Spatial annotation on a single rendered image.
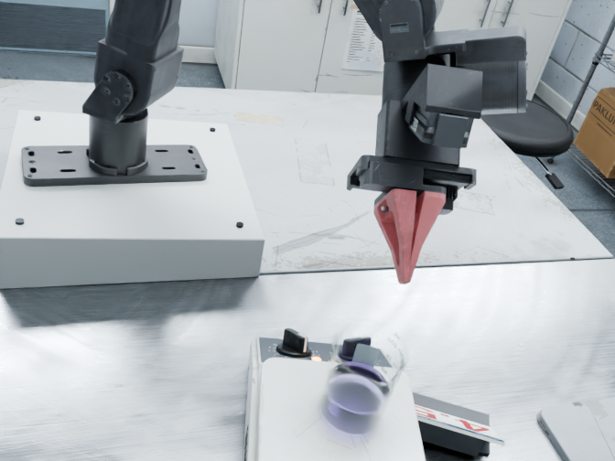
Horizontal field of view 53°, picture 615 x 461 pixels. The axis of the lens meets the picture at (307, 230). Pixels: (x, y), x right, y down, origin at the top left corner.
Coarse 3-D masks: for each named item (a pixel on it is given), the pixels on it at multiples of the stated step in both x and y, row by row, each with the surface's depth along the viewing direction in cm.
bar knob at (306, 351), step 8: (288, 328) 56; (288, 336) 56; (296, 336) 55; (304, 336) 54; (280, 344) 56; (288, 344) 55; (296, 344) 55; (304, 344) 54; (280, 352) 54; (288, 352) 54; (296, 352) 54; (304, 352) 54
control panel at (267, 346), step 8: (264, 344) 57; (272, 344) 57; (312, 344) 59; (320, 344) 59; (328, 344) 59; (264, 352) 54; (272, 352) 55; (312, 352) 56; (320, 352) 56; (328, 352) 57; (264, 360) 52; (320, 360) 54; (328, 360) 54
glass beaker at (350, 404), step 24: (336, 336) 43; (360, 336) 45; (384, 336) 44; (336, 360) 42; (360, 360) 47; (384, 360) 45; (408, 360) 42; (336, 384) 42; (360, 384) 41; (384, 384) 40; (336, 408) 43; (360, 408) 42; (384, 408) 43; (336, 432) 44; (360, 432) 44
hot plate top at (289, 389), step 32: (288, 384) 47; (320, 384) 48; (288, 416) 45; (384, 416) 47; (416, 416) 47; (288, 448) 43; (320, 448) 43; (352, 448) 44; (384, 448) 44; (416, 448) 45
